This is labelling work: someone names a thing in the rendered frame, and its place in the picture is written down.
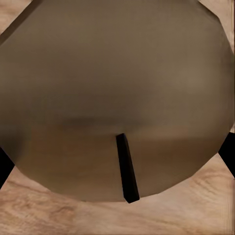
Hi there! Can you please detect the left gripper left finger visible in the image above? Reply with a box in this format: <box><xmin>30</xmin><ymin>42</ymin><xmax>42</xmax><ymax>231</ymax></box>
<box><xmin>0</xmin><ymin>147</ymin><xmax>15</xmax><ymax>188</ymax></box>

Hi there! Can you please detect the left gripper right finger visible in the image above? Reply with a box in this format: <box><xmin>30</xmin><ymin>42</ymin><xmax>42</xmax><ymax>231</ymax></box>
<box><xmin>218</xmin><ymin>132</ymin><xmax>235</xmax><ymax>177</ymax></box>

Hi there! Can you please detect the pillar candle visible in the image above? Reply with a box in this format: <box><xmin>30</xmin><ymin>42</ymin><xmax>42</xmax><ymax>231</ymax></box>
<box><xmin>0</xmin><ymin>0</ymin><xmax>235</xmax><ymax>203</ymax></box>

